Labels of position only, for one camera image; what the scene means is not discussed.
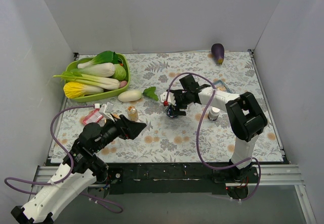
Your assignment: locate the orange pill bottle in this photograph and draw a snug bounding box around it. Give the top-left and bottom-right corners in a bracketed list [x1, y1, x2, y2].
[127, 106, 139, 121]

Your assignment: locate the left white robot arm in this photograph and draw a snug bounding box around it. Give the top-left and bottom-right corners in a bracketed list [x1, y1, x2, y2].
[11, 115, 146, 223]

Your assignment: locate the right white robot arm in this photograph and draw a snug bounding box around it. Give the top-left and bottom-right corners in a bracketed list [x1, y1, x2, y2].
[160, 72, 268, 182]

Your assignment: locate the floral table mat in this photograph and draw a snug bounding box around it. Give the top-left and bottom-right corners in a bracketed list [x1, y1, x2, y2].
[49, 51, 285, 164]

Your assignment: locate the pink rectangular pill box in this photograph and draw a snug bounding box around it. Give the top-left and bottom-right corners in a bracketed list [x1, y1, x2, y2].
[81, 109, 103, 125]

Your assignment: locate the white toy radish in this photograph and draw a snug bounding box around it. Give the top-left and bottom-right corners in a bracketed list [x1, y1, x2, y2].
[117, 86, 158, 102]

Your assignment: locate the small silver pill bottle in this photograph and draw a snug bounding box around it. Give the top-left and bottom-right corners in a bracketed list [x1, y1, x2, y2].
[208, 107, 220, 121]

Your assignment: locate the blue rectangular pill box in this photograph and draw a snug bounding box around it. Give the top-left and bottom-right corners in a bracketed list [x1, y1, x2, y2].
[213, 80, 232, 93]

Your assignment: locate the green toy celery stalk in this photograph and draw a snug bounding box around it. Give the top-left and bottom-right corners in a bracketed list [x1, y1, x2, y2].
[53, 72, 120, 90]

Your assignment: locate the green toy cabbage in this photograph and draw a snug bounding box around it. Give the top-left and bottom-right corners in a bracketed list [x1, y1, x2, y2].
[111, 64, 127, 81]

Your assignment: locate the purple toy eggplant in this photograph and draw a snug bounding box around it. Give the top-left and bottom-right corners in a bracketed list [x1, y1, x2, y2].
[211, 43, 225, 65]

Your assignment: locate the yellow toy napa cabbage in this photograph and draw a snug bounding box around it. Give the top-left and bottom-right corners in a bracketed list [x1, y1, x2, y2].
[63, 82, 104, 99]

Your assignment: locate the white toy bok choy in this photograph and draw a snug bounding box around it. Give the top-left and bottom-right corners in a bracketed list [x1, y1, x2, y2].
[70, 51, 118, 77]

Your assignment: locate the green vegetable basket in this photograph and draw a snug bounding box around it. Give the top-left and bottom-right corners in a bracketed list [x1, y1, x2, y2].
[63, 53, 131, 103]

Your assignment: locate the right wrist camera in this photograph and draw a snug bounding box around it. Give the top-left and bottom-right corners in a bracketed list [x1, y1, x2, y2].
[160, 92, 176, 107]

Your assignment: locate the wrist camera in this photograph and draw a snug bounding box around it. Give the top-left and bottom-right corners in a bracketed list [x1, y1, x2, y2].
[160, 92, 176, 107]
[99, 102, 114, 121]

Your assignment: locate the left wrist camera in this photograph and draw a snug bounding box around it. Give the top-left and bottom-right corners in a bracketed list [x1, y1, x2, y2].
[99, 102, 114, 121]

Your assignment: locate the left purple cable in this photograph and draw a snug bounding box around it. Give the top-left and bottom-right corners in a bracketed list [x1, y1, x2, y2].
[4, 103, 125, 214]

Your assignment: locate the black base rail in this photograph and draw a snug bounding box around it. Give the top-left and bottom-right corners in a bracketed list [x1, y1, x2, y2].
[89, 163, 304, 195]

